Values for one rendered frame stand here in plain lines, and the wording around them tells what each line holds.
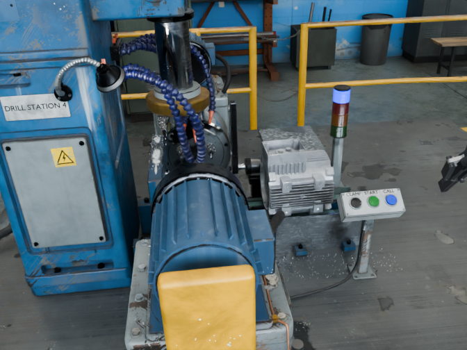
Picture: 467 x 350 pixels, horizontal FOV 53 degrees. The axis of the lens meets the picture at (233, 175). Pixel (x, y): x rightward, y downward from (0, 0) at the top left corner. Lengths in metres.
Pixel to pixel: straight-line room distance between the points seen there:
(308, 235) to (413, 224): 0.41
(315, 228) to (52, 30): 0.94
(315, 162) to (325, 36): 4.78
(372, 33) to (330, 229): 5.08
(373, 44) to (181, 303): 5.99
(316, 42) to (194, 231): 5.54
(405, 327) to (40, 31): 1.15
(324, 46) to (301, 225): 4.82
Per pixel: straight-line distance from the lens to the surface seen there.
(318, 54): 6.20
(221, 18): 6.40
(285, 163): 1.40
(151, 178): 1.29
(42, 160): 1.26
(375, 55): 6.52
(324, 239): 1.55
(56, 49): 1.15
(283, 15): 6.50
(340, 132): 1.78
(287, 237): 1.51
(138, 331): 0.83
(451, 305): 1.47
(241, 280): 0.63
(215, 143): 1.63
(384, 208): 1.34
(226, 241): 0.69
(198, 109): 1.28
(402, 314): 1.40
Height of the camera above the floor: 1.76
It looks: 29 degrees down
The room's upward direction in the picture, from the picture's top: 2 degrees counter-clockwise
